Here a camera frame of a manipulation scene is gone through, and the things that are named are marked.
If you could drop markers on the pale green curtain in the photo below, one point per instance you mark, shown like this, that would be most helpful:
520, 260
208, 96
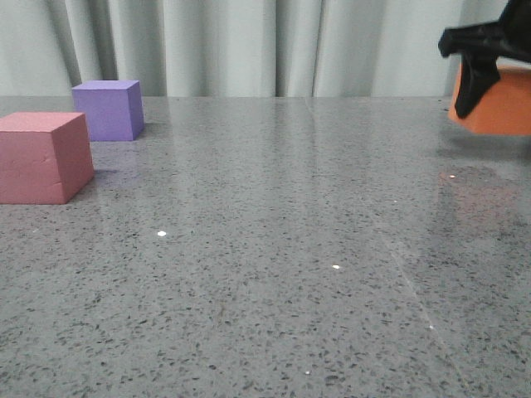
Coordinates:
234, 48

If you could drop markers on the pink foam cube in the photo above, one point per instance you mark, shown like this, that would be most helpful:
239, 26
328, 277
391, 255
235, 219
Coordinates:
45, 157

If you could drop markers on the purple foam cube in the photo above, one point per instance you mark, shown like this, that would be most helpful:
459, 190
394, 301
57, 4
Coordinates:
113, 108

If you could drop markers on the orange foam cube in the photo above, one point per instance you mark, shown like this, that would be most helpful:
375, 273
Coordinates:
505, 107

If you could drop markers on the black gripper, first arm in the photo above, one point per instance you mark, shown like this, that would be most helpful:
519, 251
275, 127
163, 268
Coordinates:
481, 45

